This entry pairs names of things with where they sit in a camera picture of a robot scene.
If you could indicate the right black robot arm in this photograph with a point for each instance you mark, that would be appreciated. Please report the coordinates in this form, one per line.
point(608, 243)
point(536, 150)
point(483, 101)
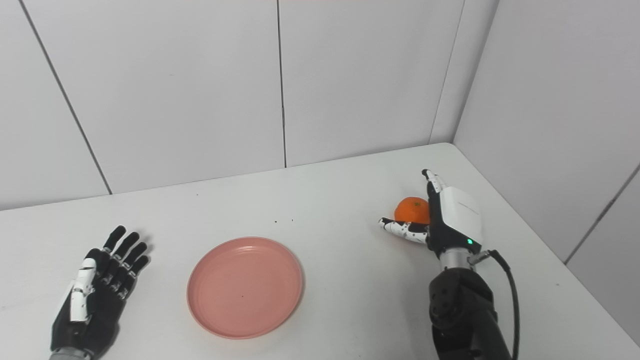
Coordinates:
point(465, 310)

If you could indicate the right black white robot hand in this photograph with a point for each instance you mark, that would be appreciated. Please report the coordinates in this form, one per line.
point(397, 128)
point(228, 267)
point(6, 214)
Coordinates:
point(457, 220)

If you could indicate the pink round plate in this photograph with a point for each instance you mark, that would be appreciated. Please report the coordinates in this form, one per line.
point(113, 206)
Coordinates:
point(245, 288)

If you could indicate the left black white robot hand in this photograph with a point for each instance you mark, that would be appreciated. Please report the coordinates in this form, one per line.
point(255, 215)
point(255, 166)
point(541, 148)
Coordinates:
point(97, 305)

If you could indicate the orange fruit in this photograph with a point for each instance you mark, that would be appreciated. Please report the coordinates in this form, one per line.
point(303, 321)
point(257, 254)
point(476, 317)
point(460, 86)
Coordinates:
point(411, 210)

